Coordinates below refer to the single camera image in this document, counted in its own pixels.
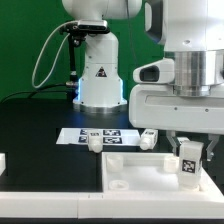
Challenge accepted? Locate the white sheet with markers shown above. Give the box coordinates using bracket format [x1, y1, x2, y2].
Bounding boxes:
[56, 128, 140, 146]

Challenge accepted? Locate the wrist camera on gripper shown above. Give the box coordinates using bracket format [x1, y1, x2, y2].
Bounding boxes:
[133, 58, 175, 84]

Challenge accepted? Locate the black cable on table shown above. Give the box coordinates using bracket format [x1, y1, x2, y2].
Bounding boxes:
[0, 83, 78, 104]

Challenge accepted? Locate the black camera on stand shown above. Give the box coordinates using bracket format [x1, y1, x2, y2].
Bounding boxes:
[59, 20, 110, 87]

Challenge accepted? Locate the white L-shaped fence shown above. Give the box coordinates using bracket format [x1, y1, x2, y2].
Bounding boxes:
[0, 192, 224, 219]

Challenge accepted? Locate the white square tabletop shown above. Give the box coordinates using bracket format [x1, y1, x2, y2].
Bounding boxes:
[101, 152, 222, 198]

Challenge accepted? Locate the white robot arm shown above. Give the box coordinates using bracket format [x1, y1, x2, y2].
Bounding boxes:
[62, 0, 224, 142]

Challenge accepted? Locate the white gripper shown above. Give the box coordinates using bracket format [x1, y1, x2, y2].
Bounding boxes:
[129, 84, 224, 161]

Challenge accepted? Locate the grey looped cable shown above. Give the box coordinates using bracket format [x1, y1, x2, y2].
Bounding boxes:
[31, 21, 78, 90]

